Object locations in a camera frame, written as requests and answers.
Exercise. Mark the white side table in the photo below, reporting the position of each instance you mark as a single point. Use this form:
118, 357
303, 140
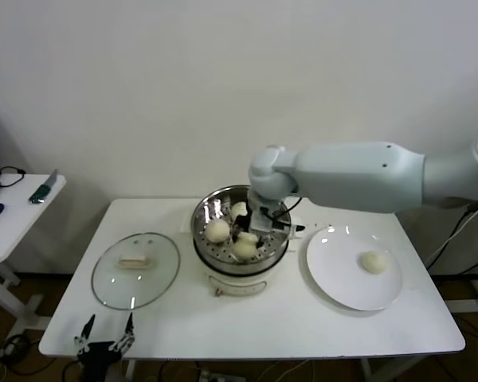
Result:
20, 223

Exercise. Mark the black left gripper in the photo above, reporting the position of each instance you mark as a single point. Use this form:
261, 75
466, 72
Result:
99, 358

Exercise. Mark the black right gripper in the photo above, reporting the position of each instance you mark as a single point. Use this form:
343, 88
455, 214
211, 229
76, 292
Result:
261, 217

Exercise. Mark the cream electric cooker pot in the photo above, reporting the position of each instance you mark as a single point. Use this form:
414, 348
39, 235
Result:
239, 284

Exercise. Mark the white steamed baozi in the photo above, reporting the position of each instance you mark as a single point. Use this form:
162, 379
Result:
217, 231
373, 262
243, 250
237, 210

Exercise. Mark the perforated steel steamer basket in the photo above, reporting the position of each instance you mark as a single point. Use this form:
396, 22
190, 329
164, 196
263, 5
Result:
211, 215

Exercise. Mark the round white plate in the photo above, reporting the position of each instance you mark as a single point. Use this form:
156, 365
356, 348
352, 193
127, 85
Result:
342, 274

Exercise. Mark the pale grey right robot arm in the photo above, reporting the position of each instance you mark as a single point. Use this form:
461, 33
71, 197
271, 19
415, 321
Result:
342, 175

